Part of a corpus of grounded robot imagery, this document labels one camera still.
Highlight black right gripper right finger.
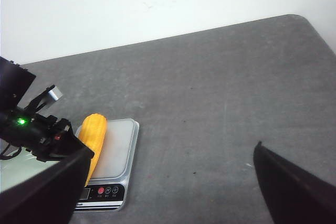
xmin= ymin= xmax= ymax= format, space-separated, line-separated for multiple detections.
xmin=253 ymin=142 xmax=335 ymax=223

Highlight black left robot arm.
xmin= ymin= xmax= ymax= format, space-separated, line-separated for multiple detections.
xmin=1 ymin=58 xmax=94 ymax=162

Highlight green shallow plate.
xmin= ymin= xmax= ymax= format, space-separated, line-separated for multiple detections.
xmin=1 ymin=148 xmax=58 ymax=192

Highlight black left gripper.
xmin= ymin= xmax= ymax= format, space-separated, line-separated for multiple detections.
xmin=1 ymin=109 xmax=94 ymax=162

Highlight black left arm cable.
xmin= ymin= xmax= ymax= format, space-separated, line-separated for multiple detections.
xmin=0 ymin=140 xmax=23 ymax=160

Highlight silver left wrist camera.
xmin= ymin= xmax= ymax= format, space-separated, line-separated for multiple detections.
xmin=47 ymin=86 xmax=63 ymax=102

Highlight yellow corn cob piece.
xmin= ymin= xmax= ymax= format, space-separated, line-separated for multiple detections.
xmin=78 ymin=113 xmax=107 ymax=186

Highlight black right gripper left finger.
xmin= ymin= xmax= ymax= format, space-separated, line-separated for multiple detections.
xmin=1 ymin=157 xmax=89 ymax=223

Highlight silver digital kitchen scale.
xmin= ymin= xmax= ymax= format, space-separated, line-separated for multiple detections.
xmin=75 ymin=119 xmax=140 ymax=212

